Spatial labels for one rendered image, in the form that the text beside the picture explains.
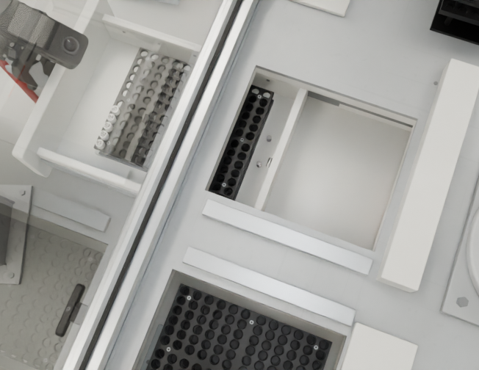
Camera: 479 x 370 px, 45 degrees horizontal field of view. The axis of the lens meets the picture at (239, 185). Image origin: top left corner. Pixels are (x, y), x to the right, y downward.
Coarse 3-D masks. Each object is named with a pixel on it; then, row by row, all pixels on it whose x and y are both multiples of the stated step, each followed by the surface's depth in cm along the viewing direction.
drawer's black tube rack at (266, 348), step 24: (192, 312) 81; (216, 312) 83; (240, 312) 80; (192, 336) 82; (216, 336) 80; (240, 336) 83; (264, 336) 79; (288, 336) 79; (312, 336) 82; (168, 360) 79; (192, 360) 79; (216, 360) 82; (240, 360) 79; (264, 360) 78; (288, 360) 78; (312, 360) 78
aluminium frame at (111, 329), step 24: (240, 0) 82; (240, 24) 82; (240, 48) 84; (216, 72) 80; (216, 96) 80; (192, 120) 78; (192, 144) 77; (168, 168) 76; (168, 192) 76; (168, 216) 78; (144, 240) 74; (144, 264) 74; (120, 288) 73; (120, 312) 72; (96, 336) 71; (120, 336) 75; (96, 360) 71
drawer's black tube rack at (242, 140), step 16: (256, 96) 88; (272, 96) 88; (240, 112) 88; (256, 112) 91; (240, 128) 87; (256, 128) 91; (240, 144) 86; (256, 144) 90; (224, 160) 89; (240, 160) 86; (224, 176) 85; (240, 176) 85; (224, 192) 88
